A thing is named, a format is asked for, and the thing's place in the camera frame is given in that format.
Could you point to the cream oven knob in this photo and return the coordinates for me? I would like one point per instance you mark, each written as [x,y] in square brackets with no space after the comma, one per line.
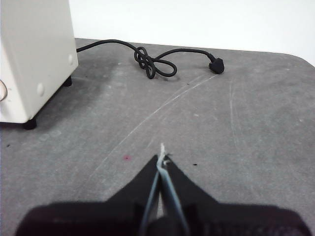
[2,90]

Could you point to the pale frayed tape strip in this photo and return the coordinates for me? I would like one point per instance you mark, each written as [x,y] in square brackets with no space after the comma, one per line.
[162,153]

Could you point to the cream Toshiba toaster oven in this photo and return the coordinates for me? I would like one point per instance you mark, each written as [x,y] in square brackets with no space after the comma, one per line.
[37,49]

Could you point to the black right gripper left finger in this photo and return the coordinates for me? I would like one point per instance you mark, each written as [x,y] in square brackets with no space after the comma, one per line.
[98,218]

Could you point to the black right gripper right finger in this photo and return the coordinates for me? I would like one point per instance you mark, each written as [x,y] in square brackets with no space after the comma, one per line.
[221,221]

